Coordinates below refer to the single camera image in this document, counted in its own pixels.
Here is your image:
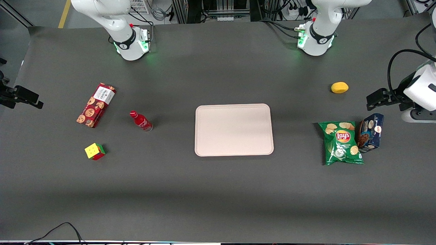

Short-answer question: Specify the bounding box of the red coke bottle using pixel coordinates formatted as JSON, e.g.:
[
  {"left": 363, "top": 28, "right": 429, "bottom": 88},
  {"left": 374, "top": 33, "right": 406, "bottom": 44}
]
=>
[{"left": 129, "top": 111, "right": 153, "bottom": 132}]

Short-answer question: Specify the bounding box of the white perforated box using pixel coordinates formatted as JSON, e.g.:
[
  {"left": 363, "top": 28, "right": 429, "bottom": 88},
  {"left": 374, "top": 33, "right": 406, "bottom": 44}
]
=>
[{"left": 129, "top": 0, "right": 151, "bottom": 15}]

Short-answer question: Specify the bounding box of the white power strip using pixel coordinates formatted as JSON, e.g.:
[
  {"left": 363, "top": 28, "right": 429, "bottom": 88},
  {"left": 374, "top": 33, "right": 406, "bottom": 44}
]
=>
[{"left": 287, "top": 6, "right": 308, "bottom": 18}]

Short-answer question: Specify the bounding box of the beige plastic tray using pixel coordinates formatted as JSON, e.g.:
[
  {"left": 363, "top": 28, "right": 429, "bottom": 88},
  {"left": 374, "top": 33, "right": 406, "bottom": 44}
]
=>
[{"left": 194, "top": 103, "right": 274, "bottom": 157}]

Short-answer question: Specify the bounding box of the looped black arm cable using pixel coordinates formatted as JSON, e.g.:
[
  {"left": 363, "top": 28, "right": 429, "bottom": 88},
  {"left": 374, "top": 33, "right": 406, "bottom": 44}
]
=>
[{"left": 387, "top": 49, "right": 436, "bottom": 100}]

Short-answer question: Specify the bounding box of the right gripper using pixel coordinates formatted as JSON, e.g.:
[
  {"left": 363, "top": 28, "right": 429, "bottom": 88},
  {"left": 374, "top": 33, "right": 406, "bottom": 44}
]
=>
[{"left": 0, "top": 79, "right": 44, "bottom": 110}]

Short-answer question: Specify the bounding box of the colourful puzzle cube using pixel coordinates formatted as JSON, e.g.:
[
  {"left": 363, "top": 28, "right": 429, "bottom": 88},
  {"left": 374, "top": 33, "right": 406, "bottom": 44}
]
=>
[{"left": 84, "top": 143, "right": 106, "bottom": 161}]

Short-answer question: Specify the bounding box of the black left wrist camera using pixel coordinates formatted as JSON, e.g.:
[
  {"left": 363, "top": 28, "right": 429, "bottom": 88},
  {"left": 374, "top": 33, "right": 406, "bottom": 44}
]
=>
[{"left": 397, "top": 70, "right": 418, "bottom": 102}]

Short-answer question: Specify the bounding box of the grey coiled cable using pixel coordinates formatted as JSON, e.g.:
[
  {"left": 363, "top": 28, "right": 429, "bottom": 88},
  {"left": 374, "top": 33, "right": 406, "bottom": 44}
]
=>
[{"left": 151, "top": 6, "right": 168, "bottom": 21}]

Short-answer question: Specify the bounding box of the black base cable bundle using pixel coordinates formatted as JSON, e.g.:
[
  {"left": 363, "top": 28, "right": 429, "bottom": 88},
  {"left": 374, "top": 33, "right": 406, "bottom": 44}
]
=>
[{"left": 260, "top": 19, "right": 304, "bottom": 40}]

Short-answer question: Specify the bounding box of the red cookie box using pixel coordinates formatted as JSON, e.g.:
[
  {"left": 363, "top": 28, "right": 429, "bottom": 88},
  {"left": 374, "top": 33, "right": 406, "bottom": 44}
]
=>
[{"left": 76, "top": 83, "right": 117, "bottom": 129}]

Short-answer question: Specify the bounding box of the yellow floor tape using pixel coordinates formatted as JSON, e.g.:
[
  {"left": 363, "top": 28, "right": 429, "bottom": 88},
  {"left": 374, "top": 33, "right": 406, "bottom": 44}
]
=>
[{"left": 58, "top": 0, "right": 72, "bottom": 29}]

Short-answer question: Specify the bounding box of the yellow lemon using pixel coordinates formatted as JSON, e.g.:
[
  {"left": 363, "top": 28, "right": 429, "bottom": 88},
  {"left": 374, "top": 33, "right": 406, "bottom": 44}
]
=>
[{"left": 331, "top": 82, "right": 349, "bottom": 94}]

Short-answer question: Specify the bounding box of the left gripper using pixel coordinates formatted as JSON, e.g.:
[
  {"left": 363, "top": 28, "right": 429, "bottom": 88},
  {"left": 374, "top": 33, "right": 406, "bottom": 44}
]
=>
[{"left": 366, "top": 88, "right": 436, "bottom": 124}]

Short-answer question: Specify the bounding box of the short black arm cable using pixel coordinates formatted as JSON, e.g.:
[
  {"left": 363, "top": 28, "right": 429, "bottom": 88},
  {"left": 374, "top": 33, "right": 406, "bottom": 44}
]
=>
[{"left": 415, "top": 23, "right": 436, "bottom": 57}]

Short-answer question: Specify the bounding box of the blue cookie box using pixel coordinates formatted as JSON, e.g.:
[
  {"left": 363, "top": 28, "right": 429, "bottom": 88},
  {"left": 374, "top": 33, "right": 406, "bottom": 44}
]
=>
[{"left": 357, "top": 113, "right": 385, "bottom": 153}]

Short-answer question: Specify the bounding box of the aluminium equipment rack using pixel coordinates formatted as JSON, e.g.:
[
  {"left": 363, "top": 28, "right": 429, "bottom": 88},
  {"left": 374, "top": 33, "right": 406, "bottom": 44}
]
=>
[{"left": 171, "top": 0, "right": 284, "bottom": 24}]

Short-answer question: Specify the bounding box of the thin black table cable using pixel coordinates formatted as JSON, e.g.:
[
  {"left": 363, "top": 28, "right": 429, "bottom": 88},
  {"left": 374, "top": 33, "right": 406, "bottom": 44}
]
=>
[{"left": 25, "top": 222, "right": 84, "bottom": 245}]

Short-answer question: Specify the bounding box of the green Lay's chips bag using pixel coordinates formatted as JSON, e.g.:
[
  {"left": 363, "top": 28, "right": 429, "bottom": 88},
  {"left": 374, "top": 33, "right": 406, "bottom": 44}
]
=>
[{"left": 318, "top": 121, "right": 364, "bottom": 166}]

